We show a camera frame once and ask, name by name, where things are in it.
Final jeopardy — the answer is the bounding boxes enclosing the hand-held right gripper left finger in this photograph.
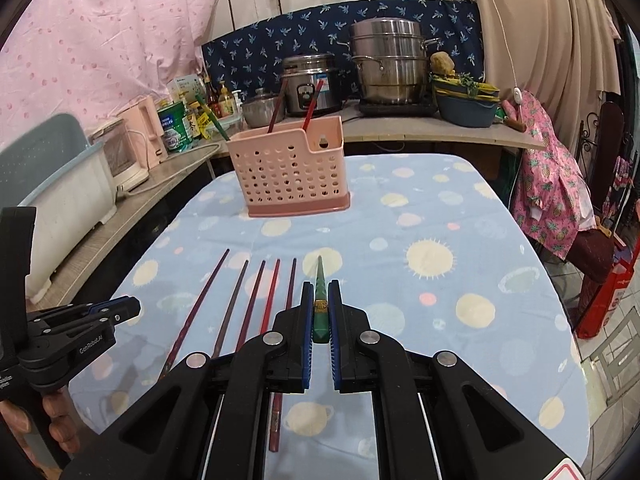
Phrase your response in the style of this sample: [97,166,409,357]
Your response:
[60,280,314,480]

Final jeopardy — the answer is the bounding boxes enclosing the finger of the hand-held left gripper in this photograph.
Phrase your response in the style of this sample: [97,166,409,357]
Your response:
[27,296,142,327]
[30,307,142,357]

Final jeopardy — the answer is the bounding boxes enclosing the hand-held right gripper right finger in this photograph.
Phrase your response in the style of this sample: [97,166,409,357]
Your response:
[327,280,586,480]

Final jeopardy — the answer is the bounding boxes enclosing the green chopstick gold band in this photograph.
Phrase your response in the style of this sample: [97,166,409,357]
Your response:
[194,92,232,142]
[309,255,332,345]

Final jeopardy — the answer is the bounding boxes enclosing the dark maroon chopstick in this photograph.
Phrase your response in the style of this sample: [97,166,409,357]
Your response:
[284,258,298,313]

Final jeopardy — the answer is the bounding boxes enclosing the bright red chopstick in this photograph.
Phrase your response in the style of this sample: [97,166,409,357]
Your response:
[301,79,325,131]
[257,258,284,453]

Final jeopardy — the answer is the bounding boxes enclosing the dark red chopstick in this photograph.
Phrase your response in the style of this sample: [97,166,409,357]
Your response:
[157,248,231,383]
[235,259,267,353]
[266,80,288,135]

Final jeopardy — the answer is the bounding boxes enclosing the brown chopstick gold band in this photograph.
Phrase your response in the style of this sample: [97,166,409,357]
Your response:
[210,259,250,361]

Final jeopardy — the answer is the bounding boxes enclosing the pink perforated utensil basket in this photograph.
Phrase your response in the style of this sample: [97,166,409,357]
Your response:
[226,116,352,218]

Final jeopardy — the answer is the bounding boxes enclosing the person's left hand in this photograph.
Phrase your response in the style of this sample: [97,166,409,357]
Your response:
[0,391,82,466]

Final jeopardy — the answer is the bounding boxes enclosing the wooden counter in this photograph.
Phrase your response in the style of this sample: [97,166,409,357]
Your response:
[25,100,548,311]

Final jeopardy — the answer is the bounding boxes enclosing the white dish rack grey lid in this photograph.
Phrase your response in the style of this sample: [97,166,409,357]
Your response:
[0,112,118,303]

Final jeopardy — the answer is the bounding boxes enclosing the white clear kitchen appliance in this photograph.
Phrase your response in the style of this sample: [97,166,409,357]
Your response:
[90,119,151,192]

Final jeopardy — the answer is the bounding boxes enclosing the pink electric kettle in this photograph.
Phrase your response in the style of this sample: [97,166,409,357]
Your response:
[120,96,168,166]

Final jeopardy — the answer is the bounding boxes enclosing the green tin can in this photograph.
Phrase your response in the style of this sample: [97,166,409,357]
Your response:
[159,101,193,155]

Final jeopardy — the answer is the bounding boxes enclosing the yellow snack packet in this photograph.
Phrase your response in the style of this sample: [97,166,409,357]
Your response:
[196,105,221,138]

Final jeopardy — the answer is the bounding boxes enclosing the clear plastic food container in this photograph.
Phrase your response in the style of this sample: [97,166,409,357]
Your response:
[215,112,246,140]

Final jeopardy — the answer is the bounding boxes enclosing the small steel pot with lid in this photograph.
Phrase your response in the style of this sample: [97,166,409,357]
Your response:
[241,88,286,128]

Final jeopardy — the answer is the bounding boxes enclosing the white green carton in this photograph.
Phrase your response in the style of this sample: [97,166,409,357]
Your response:
[167,76,203,106]

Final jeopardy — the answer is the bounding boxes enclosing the dark sauce bottle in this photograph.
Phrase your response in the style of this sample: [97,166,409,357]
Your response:
[204,76,221,116]

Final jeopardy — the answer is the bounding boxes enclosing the yellow pump bottle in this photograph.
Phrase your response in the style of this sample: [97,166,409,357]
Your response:
[218,81,236,116]

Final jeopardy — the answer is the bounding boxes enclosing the black induction cooktop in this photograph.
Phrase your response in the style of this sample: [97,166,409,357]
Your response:
[357,97,443,117]

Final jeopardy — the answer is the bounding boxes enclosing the steel rice cooker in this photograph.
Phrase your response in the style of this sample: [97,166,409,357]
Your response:
[280,54,343,117]

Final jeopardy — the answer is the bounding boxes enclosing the pink dotted curtain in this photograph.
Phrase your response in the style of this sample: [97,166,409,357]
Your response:
[0,0,236,136]

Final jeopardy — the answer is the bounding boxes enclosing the dark blue plastic basin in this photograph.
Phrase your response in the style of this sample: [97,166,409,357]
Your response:
[434,92,501,128]

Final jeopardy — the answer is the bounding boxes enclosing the pink pineapple print cloth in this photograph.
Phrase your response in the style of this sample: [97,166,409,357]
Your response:
[515,92,593,261]

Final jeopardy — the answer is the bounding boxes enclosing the red shopping bag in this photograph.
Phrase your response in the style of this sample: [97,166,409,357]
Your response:
[575,255,633,341]

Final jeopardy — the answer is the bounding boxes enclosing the large steel steamer pot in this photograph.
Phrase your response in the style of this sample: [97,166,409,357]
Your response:
[349,18,441,103]

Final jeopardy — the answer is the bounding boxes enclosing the leafy green vegetable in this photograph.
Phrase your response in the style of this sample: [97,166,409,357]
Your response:
[434,74,501,98]

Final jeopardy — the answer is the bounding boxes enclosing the brown lumpy root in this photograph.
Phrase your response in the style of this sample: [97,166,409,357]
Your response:
[430,51,456,78]

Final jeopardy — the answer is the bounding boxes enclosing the navy leaf print cloth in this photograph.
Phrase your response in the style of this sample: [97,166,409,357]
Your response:
[201,0,486,106]

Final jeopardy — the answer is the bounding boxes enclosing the dark ornate chair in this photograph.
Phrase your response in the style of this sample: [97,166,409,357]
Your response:
[565,102,627,321]

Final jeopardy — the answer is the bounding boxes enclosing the beige curtain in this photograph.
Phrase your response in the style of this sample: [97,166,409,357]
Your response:
[465,0,626,111]

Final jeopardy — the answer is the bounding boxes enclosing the red handled tool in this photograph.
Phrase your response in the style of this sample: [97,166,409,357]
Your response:
[502,101,528,133]

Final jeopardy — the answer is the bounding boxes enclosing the white pull cord switch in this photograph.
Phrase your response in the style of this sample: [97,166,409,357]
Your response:
[475,0,524,107]

